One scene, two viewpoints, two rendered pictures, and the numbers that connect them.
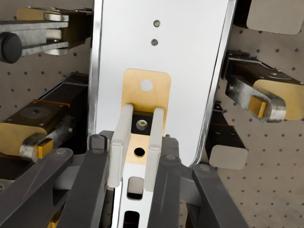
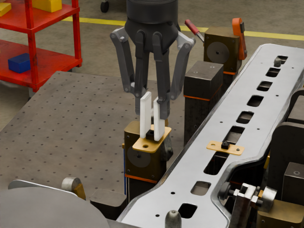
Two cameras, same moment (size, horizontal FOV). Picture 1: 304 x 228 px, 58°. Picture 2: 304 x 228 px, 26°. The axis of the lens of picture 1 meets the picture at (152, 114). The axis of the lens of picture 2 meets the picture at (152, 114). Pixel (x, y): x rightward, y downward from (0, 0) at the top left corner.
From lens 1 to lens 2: 0.90 m
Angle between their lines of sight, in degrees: 44
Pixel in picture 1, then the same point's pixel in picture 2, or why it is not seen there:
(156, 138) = (142, 106)
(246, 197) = not seen: hidden behind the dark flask
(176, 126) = (147, 220)
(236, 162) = (102, 193)
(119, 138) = (154, 105)
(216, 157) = (118, 199)
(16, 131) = (285, 216)
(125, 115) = (155, 126)
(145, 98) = (147, 143)
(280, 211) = not seen: hidden behind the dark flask
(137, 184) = (199, 192)
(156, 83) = (140, 146)
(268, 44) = not seen: outside the picture
